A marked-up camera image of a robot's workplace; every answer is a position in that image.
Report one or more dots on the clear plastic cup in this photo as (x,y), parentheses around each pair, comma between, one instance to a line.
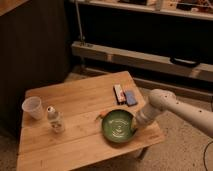
(33,106)

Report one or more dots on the metal shelf rail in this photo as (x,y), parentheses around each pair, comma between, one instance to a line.
(141,60)

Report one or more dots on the green ceramic bowl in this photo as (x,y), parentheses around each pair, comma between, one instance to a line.
(117,126)

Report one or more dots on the small orange carrot toy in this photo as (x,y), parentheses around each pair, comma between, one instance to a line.
(102,115)

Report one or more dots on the blue rectangular block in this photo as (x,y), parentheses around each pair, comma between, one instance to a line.
(130,98)

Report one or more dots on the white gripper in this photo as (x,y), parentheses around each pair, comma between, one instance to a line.
(144,117)

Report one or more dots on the clear plastic bottle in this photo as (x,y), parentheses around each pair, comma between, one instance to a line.
(55,119)

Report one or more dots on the black handle on rail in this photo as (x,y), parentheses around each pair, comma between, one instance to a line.
(189,64)

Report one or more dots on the vertical metal pole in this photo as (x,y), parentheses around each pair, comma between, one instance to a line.
(82,39)

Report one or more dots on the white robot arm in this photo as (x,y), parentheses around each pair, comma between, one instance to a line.
(160,101)

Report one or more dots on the upper cluttered shelf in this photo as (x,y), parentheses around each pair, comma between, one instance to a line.
(156,8)

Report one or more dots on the wooden low table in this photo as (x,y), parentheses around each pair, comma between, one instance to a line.
(82,143)

